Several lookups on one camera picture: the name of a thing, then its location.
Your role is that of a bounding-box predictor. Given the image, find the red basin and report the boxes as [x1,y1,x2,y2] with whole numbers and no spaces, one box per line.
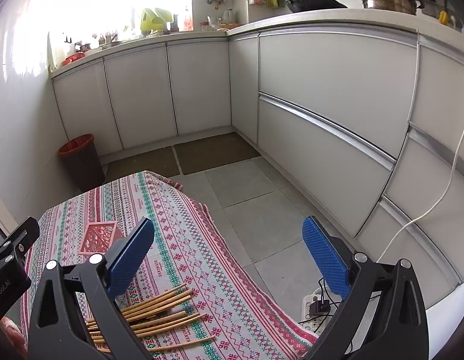
[62,52,85,67]

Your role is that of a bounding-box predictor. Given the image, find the black wok pan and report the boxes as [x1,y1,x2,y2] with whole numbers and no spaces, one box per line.
[286,0,347,13]

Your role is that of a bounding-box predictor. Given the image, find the pink perforated utensil holder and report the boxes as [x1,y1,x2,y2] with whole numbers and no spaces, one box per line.
[78,221,123,257]

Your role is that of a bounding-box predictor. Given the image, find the white electric kettle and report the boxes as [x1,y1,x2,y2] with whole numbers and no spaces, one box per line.
[222,9,235,24]

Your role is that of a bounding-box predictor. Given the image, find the patterned tablecloth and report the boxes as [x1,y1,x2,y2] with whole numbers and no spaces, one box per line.
[20,171,317,359]

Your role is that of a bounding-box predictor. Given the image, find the wooden chopstick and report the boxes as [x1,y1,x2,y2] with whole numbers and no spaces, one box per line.
[123,295,192,321]
[96,336,216,353]
[127,311,188,330]
[121,283,186,314]
[122,289,193,317]
[89,312,208,340]

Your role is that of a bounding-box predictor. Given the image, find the black power adapter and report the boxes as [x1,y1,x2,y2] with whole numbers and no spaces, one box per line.
[308,300,330,318]

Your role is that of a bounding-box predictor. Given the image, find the dark floor mat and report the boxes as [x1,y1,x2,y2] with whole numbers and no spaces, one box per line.
[175,133,260,175]
[104,146,180,184]

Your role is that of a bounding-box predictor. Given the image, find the white kitchen cabinets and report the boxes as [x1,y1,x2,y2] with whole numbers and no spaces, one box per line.
[52,19,464,305]

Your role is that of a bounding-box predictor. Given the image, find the white power strip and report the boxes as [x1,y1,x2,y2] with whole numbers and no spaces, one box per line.
[299,286,341,336]

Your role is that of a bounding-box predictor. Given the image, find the red rimmed trash bin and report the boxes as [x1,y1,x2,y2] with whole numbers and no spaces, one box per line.
[58,133,106,193]

